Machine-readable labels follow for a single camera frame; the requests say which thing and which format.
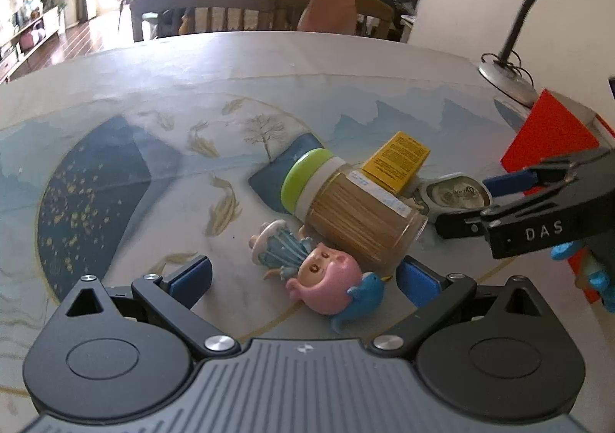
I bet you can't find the grey desk lamp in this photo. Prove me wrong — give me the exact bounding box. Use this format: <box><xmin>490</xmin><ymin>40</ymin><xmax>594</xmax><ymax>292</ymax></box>
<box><xmin>478</xmin><ymin>0</ymin><xmax>584</xmax><ymax>109</ymax></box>

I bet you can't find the round pale green tin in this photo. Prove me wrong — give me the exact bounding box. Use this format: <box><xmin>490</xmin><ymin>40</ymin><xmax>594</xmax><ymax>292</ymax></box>
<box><xmin>416</xmin><ymin>174</ymin><xmax>495</xmax><ymax>225</ymax></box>

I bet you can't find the pink-headed doll figure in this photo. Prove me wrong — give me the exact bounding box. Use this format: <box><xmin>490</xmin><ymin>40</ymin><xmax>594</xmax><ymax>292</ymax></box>
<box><xmin>249</xmin><ymin>219</ymin><xmax>389</xmax><ymax>334</ymax></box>

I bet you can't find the pink bag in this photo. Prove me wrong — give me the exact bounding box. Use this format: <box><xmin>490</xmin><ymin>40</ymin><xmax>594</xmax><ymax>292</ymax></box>
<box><xmin>19</xmin><ymin>27</ymin><xmax>46</xmax><ymax>50</ymax></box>

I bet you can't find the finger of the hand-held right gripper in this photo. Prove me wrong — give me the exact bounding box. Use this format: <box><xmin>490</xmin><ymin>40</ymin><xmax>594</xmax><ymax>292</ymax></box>
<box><xmin>483</xmin><ymin>147</ymin><xmax>611</xmax><ymax>197</ymax></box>
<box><xmin>435</xmin><ymin>207</ymin><xmax>490</xmax><ymax>240</ymax></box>

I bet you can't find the yellow cardboard box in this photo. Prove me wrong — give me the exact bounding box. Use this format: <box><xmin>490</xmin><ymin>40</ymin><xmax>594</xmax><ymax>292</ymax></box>
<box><xmin>361</xmin><ymin>131</ymin><xmax>432</xmax><ymax>194</ymax></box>

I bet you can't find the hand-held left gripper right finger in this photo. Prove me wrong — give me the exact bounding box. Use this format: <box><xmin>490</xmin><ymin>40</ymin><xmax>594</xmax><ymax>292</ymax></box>
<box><xmin>372</xmin><ymin>254</ymin><xmax>551</xmax><ymax>358</ymax></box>

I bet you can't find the blue and orange toy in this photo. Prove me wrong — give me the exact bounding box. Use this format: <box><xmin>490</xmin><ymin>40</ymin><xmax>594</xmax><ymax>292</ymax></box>
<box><xmin>552</xmin><ymin>241</ymin><xmax>615</xmax><ymax>311</ymax></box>

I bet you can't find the green-lidded toothpick jar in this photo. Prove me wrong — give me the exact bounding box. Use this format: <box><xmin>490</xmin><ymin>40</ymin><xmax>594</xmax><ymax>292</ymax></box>
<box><xmin>283</xmin><ymin>149</ymin><xmax>429</xmax><ymax>268</ymax></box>

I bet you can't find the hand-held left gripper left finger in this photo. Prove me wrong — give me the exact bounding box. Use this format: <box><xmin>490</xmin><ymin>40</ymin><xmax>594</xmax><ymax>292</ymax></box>
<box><xmin>65</xmin><ymin>254</ymin><xmax>241</xmax><ymax>358</ymax></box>

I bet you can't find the orange cloth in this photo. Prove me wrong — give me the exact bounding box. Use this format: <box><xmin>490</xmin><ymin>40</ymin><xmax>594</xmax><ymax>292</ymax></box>
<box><xmin>297</xmin><ymin>0</ymin><xmax>359</xmax><ymax>35</ymax></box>

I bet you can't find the large red box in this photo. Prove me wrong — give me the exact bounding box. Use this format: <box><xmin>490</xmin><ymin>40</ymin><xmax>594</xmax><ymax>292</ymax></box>
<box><xmin>500</xmin><ymin>87</ymin><xmax>615</xmax><ymax>306</ymax></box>

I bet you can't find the wooden tv cabinet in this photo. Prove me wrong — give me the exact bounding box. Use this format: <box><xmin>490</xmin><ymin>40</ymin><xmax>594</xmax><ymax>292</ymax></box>
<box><xmin>0</xmin><ymin>5</ymin><xmax>65</xmax><ymax>83</ymax></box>

